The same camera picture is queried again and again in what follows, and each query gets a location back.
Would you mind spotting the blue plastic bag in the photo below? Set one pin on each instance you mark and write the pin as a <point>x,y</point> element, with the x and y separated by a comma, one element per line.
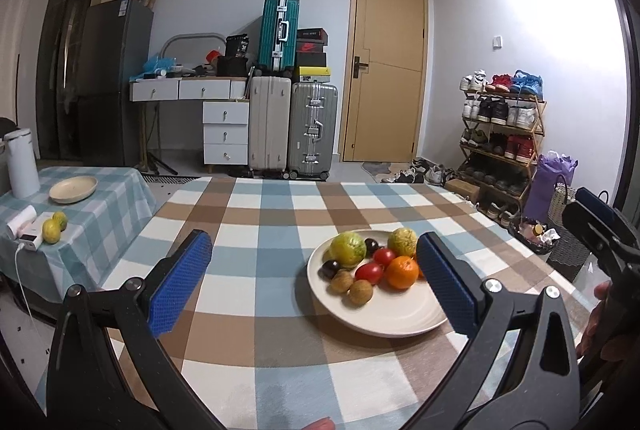
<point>155,67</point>

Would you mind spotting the white drawer desk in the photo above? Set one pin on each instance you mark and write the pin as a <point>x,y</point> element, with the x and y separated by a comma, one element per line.
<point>225,134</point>

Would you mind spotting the white electric kettle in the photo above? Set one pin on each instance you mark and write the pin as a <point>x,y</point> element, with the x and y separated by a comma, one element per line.
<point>22,164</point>

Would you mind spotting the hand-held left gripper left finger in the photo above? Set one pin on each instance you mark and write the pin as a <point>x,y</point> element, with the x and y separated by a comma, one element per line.
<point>180,280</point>

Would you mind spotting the yellow-green citrus fruit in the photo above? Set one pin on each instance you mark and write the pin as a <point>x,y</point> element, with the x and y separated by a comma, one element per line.
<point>51,231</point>
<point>61,219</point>

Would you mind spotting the small cardboard box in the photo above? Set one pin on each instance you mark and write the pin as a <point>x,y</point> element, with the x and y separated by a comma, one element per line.
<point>462,190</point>

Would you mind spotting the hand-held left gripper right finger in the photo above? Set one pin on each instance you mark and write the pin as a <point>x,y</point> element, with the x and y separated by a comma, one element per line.
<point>445,280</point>

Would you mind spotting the yellow shoe box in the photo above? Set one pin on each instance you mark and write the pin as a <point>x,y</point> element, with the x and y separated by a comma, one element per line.
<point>312,74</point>

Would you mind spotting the grey arched frame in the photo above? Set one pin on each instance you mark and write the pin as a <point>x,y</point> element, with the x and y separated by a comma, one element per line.
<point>192,35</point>

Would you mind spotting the wooden shoe rack with shoes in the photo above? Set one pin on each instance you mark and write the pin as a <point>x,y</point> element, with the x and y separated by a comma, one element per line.
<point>500,109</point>

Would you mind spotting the person's right hand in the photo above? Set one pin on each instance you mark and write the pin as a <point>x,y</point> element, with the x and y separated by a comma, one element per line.
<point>590,330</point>

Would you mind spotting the large cream plate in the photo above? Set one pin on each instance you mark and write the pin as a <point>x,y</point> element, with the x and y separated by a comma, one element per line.
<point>395,310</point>

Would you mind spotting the white cylindrical device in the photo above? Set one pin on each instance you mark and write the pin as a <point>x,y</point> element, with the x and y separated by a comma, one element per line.
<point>21,220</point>

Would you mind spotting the rough yellow-green fruit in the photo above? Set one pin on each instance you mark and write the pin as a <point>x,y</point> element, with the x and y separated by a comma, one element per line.
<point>402,241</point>

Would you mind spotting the purple bag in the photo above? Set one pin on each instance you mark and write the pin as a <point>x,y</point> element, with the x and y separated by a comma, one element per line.
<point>542,190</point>

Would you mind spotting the small cream plate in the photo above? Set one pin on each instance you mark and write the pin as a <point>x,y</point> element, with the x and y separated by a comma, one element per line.
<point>72,190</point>

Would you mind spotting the dark plum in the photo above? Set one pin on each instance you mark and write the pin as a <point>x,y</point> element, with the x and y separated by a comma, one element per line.
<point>330,269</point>
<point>371,246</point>

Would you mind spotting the brown kiwi fruit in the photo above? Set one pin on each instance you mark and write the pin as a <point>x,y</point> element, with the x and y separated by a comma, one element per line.
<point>360,292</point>
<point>342,281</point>

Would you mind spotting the grey doormat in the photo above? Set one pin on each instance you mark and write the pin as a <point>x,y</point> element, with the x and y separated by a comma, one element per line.
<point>377,167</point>

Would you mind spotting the woven basket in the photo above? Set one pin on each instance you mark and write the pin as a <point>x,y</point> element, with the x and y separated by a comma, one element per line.
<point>565,245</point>

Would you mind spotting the black basket of clutter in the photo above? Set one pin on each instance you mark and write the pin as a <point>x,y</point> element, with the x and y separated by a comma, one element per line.
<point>530,242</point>

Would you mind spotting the scattered loose shoes pile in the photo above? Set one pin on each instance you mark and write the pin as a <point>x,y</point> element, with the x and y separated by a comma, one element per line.
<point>420,172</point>

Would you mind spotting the black bag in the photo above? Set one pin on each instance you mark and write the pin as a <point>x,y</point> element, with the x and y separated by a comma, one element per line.
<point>232,65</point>

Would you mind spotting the person's left hand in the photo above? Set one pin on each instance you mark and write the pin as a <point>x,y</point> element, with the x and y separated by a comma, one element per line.
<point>317,425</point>

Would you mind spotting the dark glossy tall cabinet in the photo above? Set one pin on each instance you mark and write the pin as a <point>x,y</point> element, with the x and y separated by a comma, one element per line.
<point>65,59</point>

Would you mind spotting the beige suitcase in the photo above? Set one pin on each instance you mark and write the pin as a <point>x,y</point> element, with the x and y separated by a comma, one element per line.
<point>270,124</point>

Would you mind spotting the dark grey refrigerator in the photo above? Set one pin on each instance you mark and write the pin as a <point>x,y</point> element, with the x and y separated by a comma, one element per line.
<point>110,84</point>

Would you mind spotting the white charger box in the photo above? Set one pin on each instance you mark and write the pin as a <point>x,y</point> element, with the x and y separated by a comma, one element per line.
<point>37,232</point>

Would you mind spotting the silver suitcase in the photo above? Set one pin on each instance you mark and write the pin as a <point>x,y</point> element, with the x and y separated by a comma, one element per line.
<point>312,129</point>

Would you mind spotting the teal suitcase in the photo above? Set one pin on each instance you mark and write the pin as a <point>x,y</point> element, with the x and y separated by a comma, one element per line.
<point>272,34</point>

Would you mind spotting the wooden door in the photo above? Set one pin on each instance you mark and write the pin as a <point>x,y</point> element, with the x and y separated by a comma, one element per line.
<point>385,84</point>

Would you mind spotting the black floor grille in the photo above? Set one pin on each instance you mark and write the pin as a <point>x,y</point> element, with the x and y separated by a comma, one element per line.
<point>170,180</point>

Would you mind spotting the black shoe box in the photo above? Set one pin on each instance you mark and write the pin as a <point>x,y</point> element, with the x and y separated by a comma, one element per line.
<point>310,59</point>
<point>312,34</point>

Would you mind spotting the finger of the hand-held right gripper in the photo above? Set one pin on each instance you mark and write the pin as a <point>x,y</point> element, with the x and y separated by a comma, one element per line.
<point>587,230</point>
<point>595,201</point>

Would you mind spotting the red tomato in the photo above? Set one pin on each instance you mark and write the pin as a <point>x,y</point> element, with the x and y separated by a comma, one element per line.
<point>369,272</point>
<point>384,256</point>

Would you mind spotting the large yellow-green fruit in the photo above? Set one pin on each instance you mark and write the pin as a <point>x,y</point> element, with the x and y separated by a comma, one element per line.
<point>346,247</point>

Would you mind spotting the teal checkered tablecloth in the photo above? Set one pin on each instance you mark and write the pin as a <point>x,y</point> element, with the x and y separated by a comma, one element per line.
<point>110,205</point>

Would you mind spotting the black printed box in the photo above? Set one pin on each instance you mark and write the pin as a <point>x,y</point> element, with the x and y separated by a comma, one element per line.
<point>236,45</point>

